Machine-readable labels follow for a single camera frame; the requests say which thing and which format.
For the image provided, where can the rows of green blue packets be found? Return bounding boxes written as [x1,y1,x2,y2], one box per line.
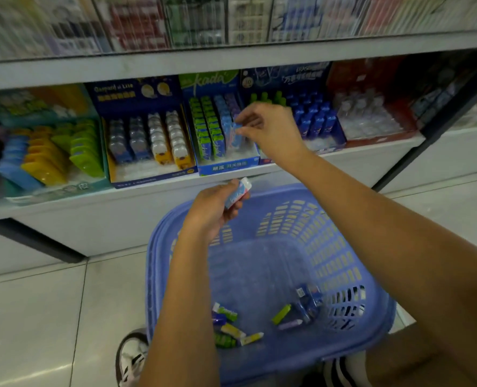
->
[188,92,247,162]

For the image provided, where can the person's right hand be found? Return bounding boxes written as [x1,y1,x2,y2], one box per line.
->
[234,102,313,166]

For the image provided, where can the dark blue yellow display box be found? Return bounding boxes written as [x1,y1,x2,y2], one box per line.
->
[85,76,199,189]

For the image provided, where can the rows of coloured flat cases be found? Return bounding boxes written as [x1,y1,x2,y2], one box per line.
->
[0,119,104,191]

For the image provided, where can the row of hanging stationery packs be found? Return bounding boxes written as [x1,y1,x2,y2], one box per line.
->
[0,0,477,62]

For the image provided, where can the person's left hand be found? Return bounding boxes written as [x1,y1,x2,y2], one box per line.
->
[183,179,251,243]

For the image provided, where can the rows of clear round dispensers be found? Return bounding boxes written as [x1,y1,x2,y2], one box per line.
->
[108,110,193,170]

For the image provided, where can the lime green packet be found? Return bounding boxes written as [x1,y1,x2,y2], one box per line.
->
[271,304,292,326]

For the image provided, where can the person's right forearm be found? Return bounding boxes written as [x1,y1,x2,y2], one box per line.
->
[278,148,477,387]

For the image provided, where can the black shelf frame bar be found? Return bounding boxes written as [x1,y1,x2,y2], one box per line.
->
[0,197,88,265]
[372,62,477,193]

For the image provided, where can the light blue white packet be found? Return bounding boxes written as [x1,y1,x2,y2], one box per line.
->
[224,177,253,210]

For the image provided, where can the blue green-topped display box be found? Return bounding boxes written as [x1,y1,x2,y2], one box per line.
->
[178,70,261,177]

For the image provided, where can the pale yellow packet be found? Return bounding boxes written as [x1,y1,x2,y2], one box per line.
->
[220,322,247,339]

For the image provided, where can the person's left forearm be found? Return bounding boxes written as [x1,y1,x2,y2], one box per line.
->
[139,221,224,387]

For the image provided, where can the person's right leg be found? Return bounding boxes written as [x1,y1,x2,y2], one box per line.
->
[363,321,477,387]

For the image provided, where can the white metal shelf unit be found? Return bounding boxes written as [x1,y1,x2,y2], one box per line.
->
[0,30,477,257]

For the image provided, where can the dark blue packets pile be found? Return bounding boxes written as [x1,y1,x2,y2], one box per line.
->
[293,283,324,324]

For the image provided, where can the blue plastic basket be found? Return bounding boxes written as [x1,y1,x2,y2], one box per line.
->
[144,183,396,386]

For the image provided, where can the teal display box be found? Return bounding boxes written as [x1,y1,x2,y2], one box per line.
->
[0,84,112,200]

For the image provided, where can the rows of clear bottles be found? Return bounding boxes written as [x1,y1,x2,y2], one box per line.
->
[334,91,404,140]

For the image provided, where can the white neighbouring shelf unit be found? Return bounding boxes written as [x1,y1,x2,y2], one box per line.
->
[381,92,477,195]

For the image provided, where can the white black sneaker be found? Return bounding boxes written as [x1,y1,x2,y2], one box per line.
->
[115,328,151,387]
[322,351,373,387]

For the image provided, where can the blue printed display box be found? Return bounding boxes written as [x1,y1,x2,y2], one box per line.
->
[240,61,347,159]

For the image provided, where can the rows of blue green bottles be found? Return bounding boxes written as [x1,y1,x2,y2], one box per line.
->
[250,91,339,140]

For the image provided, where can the green white packet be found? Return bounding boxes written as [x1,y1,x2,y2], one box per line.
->
[212,302,239,322]

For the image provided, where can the red display box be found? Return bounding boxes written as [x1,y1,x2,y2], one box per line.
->
[326,56,420,148]

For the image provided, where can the dark packs on shelf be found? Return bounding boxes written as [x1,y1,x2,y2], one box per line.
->
[396,51,477,127]

